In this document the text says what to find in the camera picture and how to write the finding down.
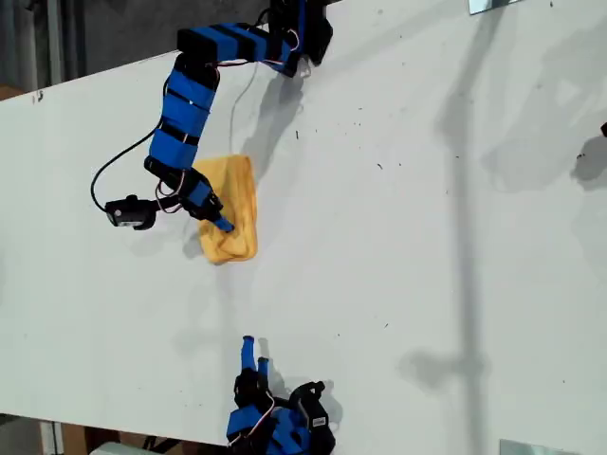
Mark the black camera box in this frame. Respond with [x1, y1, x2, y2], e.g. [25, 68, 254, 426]
[298, 396, 333, 432]
[103, 194, 157, 232]

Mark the white table leg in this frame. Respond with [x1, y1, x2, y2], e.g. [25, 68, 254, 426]
[40, 420, 64, 455]

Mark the yellow square towel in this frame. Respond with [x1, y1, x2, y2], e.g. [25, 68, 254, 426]
[192, 154, 260, 265]

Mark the black camera cable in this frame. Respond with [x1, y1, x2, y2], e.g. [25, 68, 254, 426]
[90, 130, 157, 209]

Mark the black camera stalk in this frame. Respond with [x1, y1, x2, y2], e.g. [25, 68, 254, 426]
[284, 377, 327, 404]
[149, 196, 184, 214]

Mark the grey metal post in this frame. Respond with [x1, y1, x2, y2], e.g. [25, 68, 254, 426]
[46, 0, 65, 89]

